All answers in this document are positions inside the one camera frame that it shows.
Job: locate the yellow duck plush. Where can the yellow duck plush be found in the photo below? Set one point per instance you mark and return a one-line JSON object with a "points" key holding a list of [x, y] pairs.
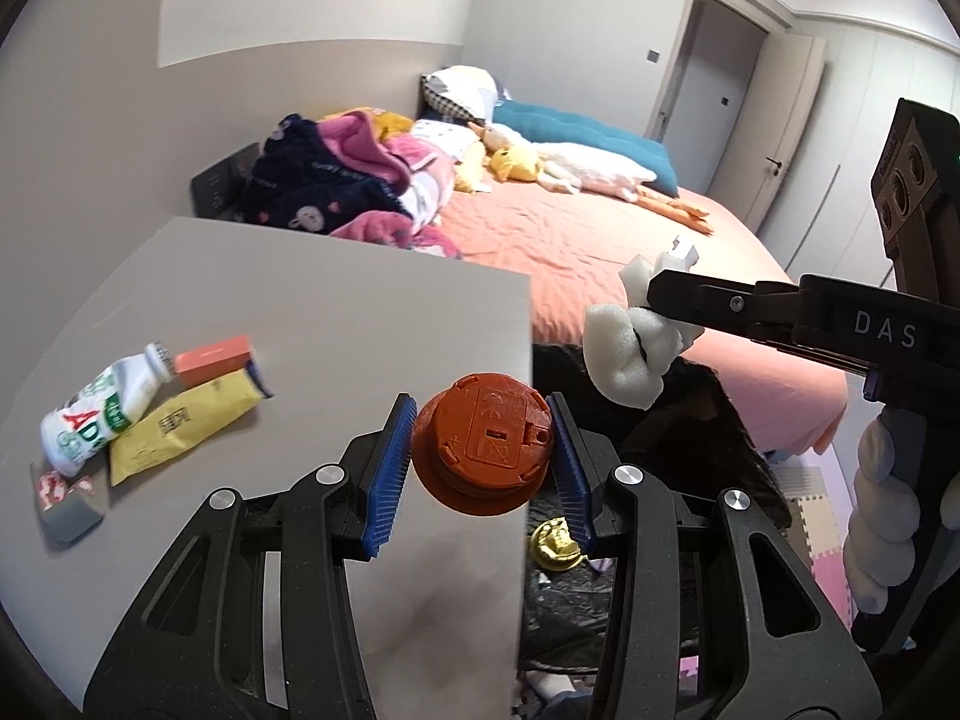
{"points": [[514, 163]]}

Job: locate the beige door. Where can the beige door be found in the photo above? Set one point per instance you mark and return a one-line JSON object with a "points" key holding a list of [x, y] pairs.
{"points": [[780, 127]]}

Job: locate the white wardrobe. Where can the white wardrobe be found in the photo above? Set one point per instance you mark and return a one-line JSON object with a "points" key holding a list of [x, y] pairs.
{"points": [[847, 127]]}

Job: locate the orange red round lid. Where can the orange red round lid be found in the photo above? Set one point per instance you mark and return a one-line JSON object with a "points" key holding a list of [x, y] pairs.
{"points": [[487, 442]]}

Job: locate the mustard yellow cloth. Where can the mustard yellow cloth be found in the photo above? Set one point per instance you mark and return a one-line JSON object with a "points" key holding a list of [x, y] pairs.
{"points": [[394, 124]]}

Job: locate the pale yellow plush toy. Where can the pale yellow plush toy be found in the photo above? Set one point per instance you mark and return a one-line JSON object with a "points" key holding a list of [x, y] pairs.
{"points": [[471, 172]]}

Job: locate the door frame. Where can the door frame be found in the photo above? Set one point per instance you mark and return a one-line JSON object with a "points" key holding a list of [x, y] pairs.
{"points": [[686, 15]]}

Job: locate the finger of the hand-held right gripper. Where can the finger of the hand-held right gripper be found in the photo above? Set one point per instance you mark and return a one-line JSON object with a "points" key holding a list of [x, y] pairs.
{"points": [[720, 304]]}

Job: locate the white green plastic bottle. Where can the white green plastic bottle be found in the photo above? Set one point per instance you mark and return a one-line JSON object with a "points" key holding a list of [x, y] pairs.
{"points": [[97, 412]]}

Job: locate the orange bed sheet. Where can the orange bed sheet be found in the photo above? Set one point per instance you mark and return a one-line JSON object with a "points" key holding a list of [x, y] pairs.
{"points": [[570, 240]]}

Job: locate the red white small packet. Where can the red white small packet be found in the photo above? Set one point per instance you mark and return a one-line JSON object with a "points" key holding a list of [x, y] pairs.
{"points": [[54, 487]]}

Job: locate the gold small object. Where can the gold small object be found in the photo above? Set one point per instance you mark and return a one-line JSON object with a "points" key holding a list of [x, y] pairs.
{"points": [[555, 540]]}

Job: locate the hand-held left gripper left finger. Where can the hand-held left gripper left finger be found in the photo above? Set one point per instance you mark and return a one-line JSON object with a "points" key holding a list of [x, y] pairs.
{"points": [[390, 476]]}

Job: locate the white goose plush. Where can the white goose plush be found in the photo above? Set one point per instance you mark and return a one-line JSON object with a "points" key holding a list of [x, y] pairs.
{"points": [[592, 169]]}

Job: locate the navy printed blanket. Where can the navy printed blanket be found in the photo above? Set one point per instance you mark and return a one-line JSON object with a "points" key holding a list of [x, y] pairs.
{"points": [[315, 180]]}

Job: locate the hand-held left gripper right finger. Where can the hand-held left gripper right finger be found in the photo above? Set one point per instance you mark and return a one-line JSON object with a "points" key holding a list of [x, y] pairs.
{"points": [[570, 472]]}

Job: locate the yellow snack packet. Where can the yellow snack packet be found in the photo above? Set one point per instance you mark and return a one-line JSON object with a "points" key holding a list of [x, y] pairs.
{"points": [[180, 420]]}

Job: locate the pink printed blanket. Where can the pink printed blanket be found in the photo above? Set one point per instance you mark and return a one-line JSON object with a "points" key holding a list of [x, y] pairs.
{"points": [[427, 172]]}

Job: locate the black wall socket panel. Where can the black wall socket panel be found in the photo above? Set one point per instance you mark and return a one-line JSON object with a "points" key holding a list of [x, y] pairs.
{"points": [[217, 184]]}

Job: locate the white dotted pillow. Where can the white dotted pillow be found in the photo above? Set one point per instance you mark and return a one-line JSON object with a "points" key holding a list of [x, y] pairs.
{"points": [[442, 135]]}

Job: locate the checkered patchwork pillow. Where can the checkered patchwork pillow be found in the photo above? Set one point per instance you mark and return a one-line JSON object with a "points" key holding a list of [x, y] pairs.
{"points": [[457, 90]]}

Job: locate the grey small block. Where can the grey small block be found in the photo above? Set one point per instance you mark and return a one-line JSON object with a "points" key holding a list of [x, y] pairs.
{"points": [[71, 521]]}

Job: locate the teal cushion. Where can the teal cushion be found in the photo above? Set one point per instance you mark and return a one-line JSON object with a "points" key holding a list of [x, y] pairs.
{"points": [[585, 127]]}

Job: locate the person's right hand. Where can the person's right hand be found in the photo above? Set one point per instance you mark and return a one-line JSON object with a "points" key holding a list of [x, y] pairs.
{"points": [[881, 525]]}

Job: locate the foam puzzle floor mat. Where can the foam puzzle floor mat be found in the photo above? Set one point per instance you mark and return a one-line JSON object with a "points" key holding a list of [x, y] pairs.
{"points": [[814, 525]]}

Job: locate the orange small box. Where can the orange small box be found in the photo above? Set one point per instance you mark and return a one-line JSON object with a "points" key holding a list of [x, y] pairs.
{"points": [[214, 361]]}

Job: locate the white foam piece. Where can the white foam piece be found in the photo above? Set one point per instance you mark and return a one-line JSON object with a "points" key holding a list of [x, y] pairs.
{"points": [[622, 360]]}

